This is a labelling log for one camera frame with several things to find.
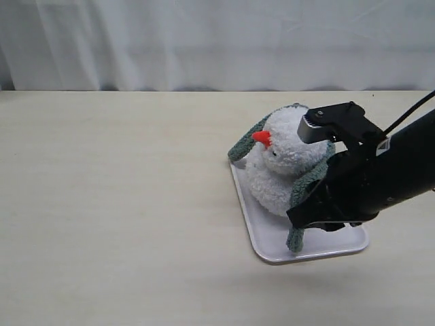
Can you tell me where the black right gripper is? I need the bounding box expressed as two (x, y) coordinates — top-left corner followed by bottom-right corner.
(288, 151), (384, 232)

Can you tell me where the white plastic tray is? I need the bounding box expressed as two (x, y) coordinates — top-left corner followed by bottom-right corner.
(230, 158), (369, 265)

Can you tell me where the white plush snowman toy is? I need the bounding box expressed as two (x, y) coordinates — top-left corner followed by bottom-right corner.
(245, 104), (328, 217)

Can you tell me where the green fuzzy scarf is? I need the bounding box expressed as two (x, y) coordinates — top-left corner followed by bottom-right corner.
(226, 103), (337, 254)

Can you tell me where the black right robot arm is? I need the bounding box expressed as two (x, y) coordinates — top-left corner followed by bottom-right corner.
(288, 111), (434, 232)

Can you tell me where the white curtain backdrop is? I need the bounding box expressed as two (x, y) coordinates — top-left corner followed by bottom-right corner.
(1, 1), (434, 91)

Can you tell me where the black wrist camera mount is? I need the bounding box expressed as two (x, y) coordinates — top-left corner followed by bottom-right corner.
(297, 101), (386, 152)

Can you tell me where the black cable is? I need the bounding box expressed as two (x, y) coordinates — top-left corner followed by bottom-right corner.
(383, 88), (435, 134)

